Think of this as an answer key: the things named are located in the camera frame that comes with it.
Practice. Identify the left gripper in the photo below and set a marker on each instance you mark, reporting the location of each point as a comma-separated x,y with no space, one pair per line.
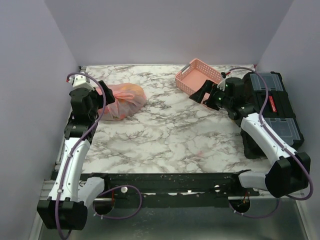
110,98

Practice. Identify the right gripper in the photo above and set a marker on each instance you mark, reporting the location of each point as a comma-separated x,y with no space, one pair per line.
208,87

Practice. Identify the pink plastic bag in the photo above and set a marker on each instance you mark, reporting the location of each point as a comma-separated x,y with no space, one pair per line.
129,99

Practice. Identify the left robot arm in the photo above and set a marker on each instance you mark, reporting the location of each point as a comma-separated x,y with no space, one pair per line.
66,206

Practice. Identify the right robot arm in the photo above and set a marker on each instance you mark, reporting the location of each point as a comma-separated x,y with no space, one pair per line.
289,169

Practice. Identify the pink perforated plastic basket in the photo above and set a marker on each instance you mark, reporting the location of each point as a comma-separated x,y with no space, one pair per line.
193,75

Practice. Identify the black plastic toolbox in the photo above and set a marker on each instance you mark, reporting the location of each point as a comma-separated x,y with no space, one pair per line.
278,112

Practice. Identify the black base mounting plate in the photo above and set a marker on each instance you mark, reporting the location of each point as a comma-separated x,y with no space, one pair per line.
170,190

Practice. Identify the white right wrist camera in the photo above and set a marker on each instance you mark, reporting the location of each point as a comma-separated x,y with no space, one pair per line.
222,85

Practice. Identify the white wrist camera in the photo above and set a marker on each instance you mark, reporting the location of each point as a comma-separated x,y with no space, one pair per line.
222,85
79,81

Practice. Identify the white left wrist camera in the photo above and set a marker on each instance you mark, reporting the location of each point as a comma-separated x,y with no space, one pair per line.
79,81

